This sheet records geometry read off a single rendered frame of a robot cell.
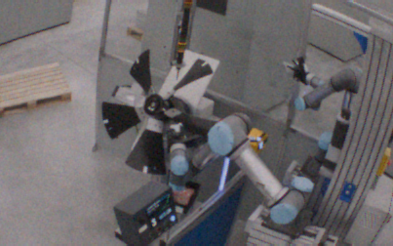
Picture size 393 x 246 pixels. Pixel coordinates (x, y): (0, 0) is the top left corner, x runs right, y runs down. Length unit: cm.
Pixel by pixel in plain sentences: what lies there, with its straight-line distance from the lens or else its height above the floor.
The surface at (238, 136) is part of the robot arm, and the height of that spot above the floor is 144.
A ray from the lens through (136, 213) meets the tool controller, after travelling 158.
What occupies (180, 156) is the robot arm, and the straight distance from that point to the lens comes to 197.
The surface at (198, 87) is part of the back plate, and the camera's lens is 259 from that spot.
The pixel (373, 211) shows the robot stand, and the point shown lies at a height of 121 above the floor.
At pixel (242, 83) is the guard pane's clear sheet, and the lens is 292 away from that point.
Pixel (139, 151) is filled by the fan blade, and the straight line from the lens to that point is 233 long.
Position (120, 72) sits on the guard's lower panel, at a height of 88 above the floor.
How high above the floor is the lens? 233
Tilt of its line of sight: 30 degrees down
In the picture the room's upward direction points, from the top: 8 degrees clockwise
